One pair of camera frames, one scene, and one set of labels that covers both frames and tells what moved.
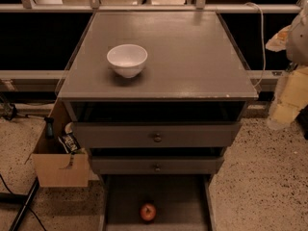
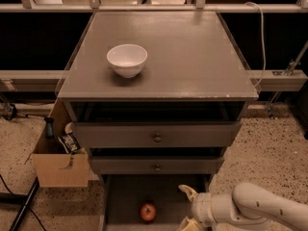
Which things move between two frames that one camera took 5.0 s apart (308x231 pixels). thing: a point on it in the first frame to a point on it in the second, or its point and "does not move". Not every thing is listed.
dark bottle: [49, 134] does not move
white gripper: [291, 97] to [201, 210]
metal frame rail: [150, 8] does not move
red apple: [147, 212] does not move
